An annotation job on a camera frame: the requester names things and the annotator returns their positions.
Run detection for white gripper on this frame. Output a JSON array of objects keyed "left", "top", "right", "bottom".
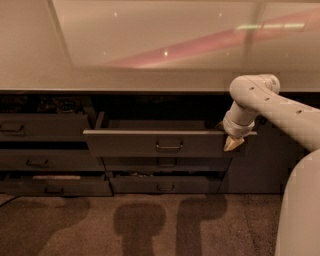
[{"left": 215, "top": 112, "right": 255, "bottom": 152}]

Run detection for dark drawer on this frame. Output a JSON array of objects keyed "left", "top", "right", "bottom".
[
  {"left": 0, "top": 175, "right": 113, "bottom": 197},
  {"left": 0, "top": 150, "right": 105, "bottom": 172},
  {"left": 103, "top": 157, "right": 231, "bottom": 172},
  {"left": 110, "top": 176, "right": 221, "bottom": 194},
  {"left": 83, "top": 112, "right": 247, "bottom": 158},
  {"left": 0, "top": 113, "right": 90, "bottom": 142}
]

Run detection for pale flat item bottom drawer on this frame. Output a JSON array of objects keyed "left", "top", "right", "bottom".
[{"left": 32, "top": 175, "right": 81, "bottom": 181}]

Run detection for dark items in left drawer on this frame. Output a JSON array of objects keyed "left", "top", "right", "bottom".
[{"left": 0, "top": 95, "right": 82, "bottom": 114}]

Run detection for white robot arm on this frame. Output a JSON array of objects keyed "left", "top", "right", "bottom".
[{"left": 222, "top": 74, "right": 320, "bottom": 256}]

